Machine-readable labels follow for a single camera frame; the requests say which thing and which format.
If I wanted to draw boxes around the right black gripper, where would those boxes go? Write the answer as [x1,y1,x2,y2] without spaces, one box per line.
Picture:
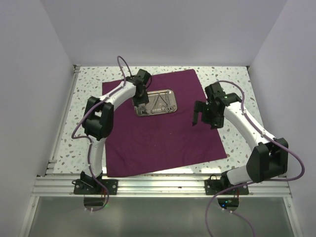
[193,100,224,130]

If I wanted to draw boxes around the purple surgical cloth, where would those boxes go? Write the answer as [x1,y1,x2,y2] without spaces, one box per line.
[105,69,226,177]

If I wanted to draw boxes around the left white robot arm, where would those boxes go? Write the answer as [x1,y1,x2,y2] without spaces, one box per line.
[80,69,152,194]

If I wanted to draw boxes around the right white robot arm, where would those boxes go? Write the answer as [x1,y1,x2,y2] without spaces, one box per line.
[192,82,288,194]

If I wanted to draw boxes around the steel surgical scissors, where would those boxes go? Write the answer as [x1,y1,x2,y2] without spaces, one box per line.
[150,94,176,114]

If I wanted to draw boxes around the steel forceps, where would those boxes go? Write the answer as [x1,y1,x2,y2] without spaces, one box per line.
[146,93,169,114]

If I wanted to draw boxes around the steel instrument tray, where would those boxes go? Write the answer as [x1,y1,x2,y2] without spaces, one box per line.
[134,89,178,117]

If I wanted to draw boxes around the aluminium mounting rail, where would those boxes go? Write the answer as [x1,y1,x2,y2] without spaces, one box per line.
[31,174,292,198]

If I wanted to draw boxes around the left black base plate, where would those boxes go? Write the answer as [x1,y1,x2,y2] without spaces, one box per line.
[72,172,119,195]

